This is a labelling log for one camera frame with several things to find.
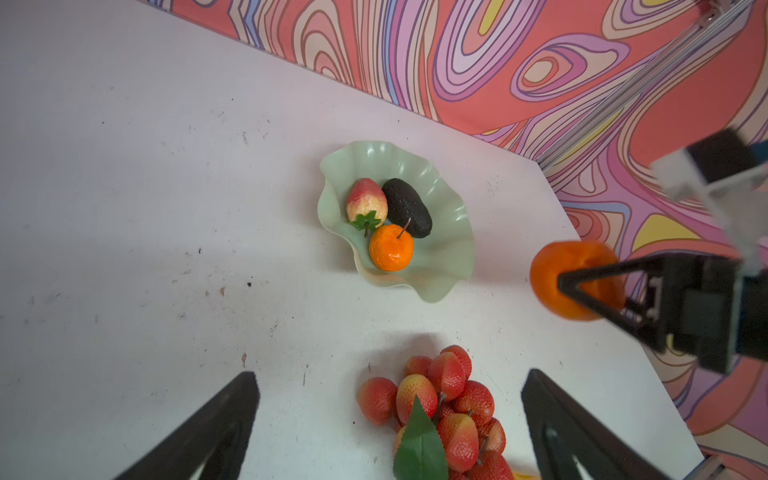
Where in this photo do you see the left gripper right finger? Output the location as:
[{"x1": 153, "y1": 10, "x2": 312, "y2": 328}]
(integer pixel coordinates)
[{"x1": 521, "y1": 369, "x2": 667, "y2": 480}]

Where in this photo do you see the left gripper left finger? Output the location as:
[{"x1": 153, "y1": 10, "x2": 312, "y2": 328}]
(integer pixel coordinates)
[{"x1": 118, "y1": 371, "x2": 260, "y2": 479}]

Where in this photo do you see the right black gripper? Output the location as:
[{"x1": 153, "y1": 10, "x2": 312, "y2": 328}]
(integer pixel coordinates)
[{"x1": 557, "y1": 253, "x2": 767, "y2": 374}]

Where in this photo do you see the large orange fake fruit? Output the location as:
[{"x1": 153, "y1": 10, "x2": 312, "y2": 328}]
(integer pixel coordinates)
[{"x1": 529, "y1": 240, "x2": 626, "y2": 322}]

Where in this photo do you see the red lychee bunch with leaf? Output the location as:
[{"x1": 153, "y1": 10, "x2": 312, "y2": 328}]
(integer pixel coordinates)
[{"x1": 357, "y1": 345, "x2": 519, "y2": 479}]

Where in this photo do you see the dark fake avocado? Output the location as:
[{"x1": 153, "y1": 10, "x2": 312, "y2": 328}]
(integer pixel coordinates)
[{"x1": 382, "y1": 178, "x2": 433, "y2": 239}]

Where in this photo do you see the small orange tangerine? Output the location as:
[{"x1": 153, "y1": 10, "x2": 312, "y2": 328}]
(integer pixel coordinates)
[{"x1": 369, "y1": 224, "x2": 414, "y2": 272}]

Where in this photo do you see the red yellow fake peach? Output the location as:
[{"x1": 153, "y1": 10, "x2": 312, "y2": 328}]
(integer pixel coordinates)
[{"x1": 345, "y1": 178, "x2": 388, "y2": 237}]

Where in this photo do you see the green scalloped fruit bowl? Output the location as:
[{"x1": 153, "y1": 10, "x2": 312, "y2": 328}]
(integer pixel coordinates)
[{"x1": 317, "y1": 141, "x2": 475, "y2": 303}]

